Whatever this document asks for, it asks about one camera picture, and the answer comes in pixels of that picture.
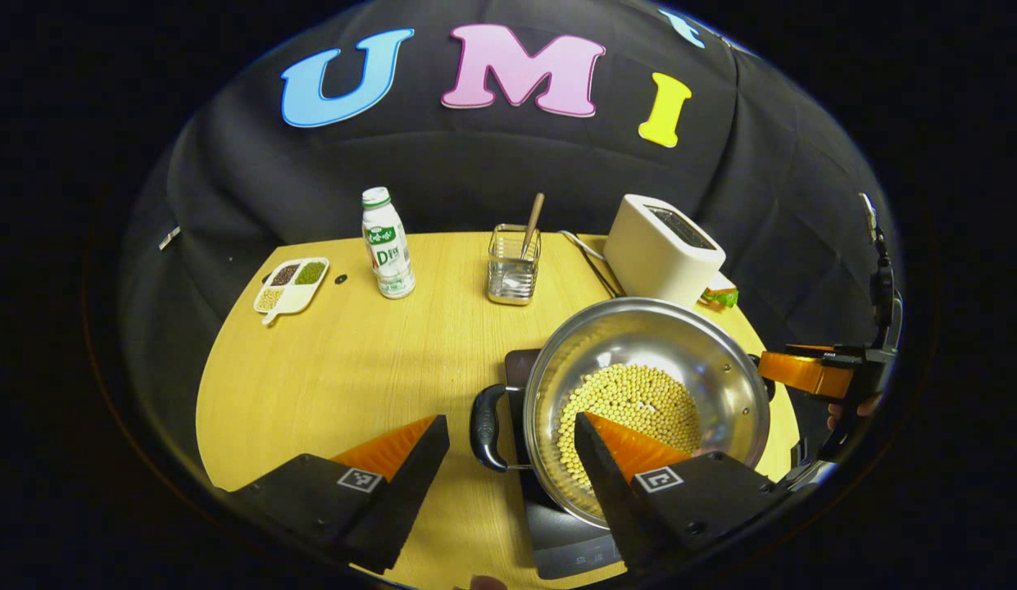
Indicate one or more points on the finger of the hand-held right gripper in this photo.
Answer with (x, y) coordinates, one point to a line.
(803, 373)

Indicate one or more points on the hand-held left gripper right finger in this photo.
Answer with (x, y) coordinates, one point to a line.
(610, 492)

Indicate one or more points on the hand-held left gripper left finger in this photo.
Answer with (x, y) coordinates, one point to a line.
(410, 492)

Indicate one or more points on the black induction cooktop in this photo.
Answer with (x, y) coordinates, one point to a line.
(565, 545)

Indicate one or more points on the pile of yellow soybeans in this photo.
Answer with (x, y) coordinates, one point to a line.
(631, 401)

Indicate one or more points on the green orange packet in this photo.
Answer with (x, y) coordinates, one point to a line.
(721, 295)

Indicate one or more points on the white toaster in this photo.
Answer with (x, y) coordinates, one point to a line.
(651, 258)

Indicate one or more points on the white divided bean dish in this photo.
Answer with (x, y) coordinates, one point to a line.
(291, 287)

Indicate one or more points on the white green drink bottle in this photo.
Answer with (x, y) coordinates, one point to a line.
(389, 254)

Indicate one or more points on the silver cloth clip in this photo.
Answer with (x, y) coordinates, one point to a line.
(170, 238)

